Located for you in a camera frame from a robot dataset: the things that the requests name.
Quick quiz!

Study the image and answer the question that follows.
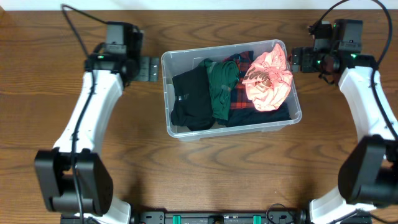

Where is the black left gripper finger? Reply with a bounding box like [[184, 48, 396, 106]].
[[138, 57, 150, 82], [149, 57, 160, 82]]

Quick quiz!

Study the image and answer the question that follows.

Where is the pink shirt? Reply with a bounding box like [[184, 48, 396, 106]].
[[242, 44, 293, 111]]

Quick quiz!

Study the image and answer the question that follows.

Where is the black garment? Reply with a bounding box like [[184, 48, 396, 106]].
[[170, 66, 215, 131]]

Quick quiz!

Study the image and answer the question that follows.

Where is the green garment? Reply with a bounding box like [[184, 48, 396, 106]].
[[198, 58, 239, 120]]

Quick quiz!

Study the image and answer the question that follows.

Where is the clear plastic storage bin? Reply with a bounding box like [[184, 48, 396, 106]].
[[161, 39, 302, 141]]

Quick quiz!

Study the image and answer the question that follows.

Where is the red plaid flannel shirt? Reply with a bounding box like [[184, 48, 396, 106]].
[[223, 50, 254, 110]]

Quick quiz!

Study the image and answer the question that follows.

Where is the dark navy garment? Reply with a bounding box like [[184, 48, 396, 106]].
[[216, 103, 291, 127]]

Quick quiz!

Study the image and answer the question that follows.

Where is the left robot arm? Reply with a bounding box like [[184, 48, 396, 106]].
[[34, 54, 159, 223]]

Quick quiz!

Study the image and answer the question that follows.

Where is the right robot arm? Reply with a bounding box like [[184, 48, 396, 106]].
[[290, 47, 397, 223]]

